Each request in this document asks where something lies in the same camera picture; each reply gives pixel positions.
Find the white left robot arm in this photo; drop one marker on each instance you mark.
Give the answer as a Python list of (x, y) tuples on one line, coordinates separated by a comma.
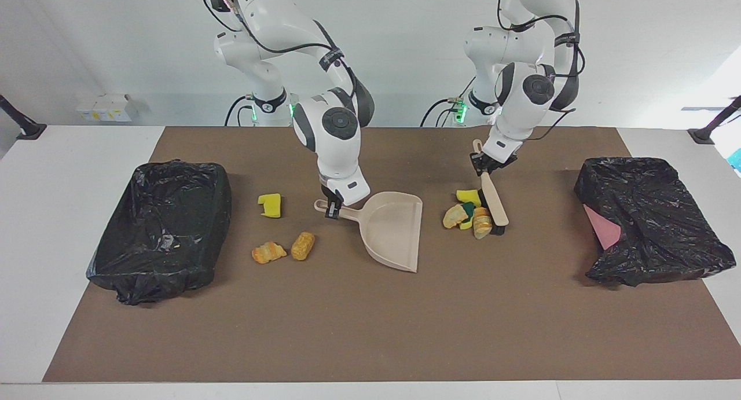
[(503, 47)]

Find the black bag lined bin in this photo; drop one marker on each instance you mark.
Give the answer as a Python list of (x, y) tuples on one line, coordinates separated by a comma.
[(145, 261)]

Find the pink bin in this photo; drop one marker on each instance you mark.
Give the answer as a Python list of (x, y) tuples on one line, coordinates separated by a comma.
[(605, 232)]

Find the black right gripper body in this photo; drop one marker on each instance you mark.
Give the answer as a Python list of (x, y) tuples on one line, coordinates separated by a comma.
[(330, 194)]

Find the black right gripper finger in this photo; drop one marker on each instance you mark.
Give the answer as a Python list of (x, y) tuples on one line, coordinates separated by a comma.
[(333, 210)]

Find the small striped croissant piece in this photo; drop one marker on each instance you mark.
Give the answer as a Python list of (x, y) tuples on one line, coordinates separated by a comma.
[(267, 253)]

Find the teal object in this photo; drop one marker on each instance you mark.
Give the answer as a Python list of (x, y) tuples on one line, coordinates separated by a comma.
[(736, 160)]

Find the brown bread roll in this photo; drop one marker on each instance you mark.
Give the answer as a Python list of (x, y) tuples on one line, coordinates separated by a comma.
[(303, 246)]

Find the white wall socket boxes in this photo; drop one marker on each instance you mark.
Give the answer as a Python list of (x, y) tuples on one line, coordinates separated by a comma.
[(107, 107)]

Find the notched yellow sponge piece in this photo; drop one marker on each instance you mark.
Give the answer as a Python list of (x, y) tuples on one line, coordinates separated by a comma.
[(271, 206)]

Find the beige brush with black bristles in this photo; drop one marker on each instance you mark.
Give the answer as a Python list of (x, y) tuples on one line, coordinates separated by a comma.
[(493, 200)]

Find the black camera stand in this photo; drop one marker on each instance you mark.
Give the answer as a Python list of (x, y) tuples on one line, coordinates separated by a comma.
[(29, 131), (703, 135)]

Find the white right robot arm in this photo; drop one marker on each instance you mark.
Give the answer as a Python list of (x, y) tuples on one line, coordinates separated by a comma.
[(272, 12)]

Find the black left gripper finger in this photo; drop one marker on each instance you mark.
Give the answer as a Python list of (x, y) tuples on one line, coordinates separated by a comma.
[(477, 165)]

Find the pale bread piece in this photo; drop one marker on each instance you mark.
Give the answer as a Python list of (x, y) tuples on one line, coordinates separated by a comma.
[(453, 216)]

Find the large striped croissant piece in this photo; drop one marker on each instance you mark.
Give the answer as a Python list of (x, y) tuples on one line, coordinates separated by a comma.
[(481, 223)]

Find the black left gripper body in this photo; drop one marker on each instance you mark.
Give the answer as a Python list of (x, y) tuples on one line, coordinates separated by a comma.
[(501, 162)]

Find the small yellow sponge piece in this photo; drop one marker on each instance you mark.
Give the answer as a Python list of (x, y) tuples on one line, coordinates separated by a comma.
[(466, 196)]

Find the brown table mat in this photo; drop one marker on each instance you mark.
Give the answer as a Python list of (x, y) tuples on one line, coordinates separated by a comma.
[(370, 342)]

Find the crumpled black trash bag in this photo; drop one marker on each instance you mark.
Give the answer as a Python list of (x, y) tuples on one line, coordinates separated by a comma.
[(666, 215)]

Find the beige plastic dustpan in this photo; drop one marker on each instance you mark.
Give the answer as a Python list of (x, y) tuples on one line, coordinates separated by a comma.
[(393, 232)]

